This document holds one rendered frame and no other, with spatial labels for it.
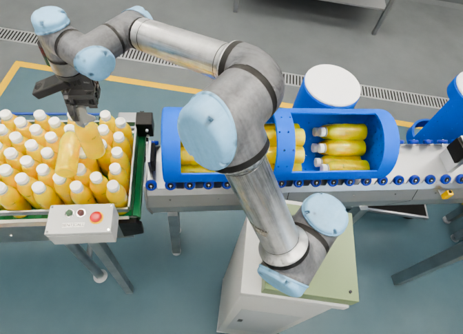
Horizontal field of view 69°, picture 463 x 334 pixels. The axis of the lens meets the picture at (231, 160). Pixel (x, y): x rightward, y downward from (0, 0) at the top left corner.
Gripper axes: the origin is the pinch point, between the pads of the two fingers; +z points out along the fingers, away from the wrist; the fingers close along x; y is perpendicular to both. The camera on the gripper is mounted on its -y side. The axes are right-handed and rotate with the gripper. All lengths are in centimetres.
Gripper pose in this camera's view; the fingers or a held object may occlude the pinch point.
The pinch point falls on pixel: (81, 118)
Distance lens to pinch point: 112.7
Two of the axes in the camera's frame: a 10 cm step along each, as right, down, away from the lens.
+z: -1.0, 5.3, 8.4
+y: 9.9, -0.1, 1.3
